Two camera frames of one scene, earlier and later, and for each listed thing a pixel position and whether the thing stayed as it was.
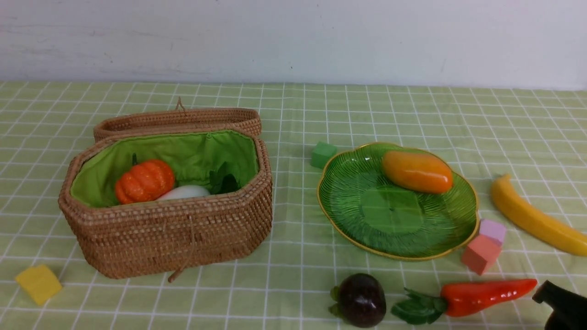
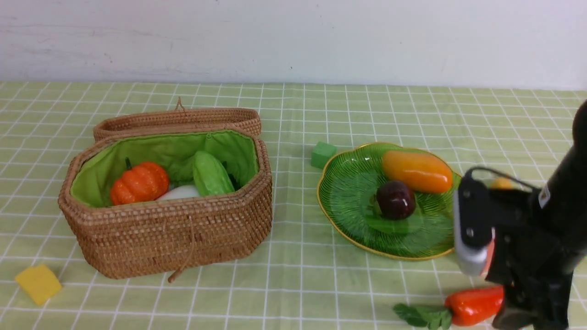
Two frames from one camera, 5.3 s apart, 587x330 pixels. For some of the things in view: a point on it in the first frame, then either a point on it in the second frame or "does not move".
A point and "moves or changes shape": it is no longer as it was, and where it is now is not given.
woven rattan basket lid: x=179 y=118 does not move
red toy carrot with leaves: x=458 y=298 moves or changes shape
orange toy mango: x=417 y=172 does not move
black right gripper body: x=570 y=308 to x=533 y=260
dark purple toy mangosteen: x=360 y=300 to x=395 y=200
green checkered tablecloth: x=537 y=135 does not move
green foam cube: x=323 y=152 does not move
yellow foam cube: x=40 y=282 does not move
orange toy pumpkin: x=146 y=181 moves or changes shape
